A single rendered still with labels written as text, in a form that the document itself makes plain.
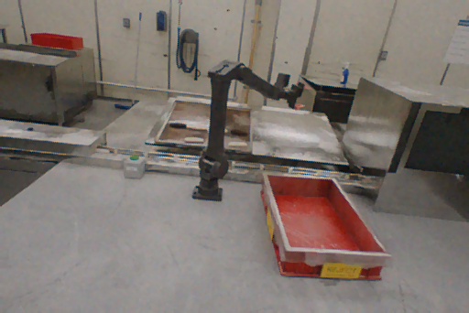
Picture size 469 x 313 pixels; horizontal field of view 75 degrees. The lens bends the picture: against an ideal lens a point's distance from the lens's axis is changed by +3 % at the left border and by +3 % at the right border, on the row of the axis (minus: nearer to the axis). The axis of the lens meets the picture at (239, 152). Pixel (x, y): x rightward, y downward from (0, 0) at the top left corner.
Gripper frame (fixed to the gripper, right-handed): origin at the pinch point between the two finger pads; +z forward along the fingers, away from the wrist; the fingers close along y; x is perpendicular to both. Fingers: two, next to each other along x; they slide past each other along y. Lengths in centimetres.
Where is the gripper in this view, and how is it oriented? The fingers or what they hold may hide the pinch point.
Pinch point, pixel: (306, 97)
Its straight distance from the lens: 165.8
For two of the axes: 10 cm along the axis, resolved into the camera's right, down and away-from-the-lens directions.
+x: 4.5, 4.6, -7.6
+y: -2.4, 8.9, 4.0
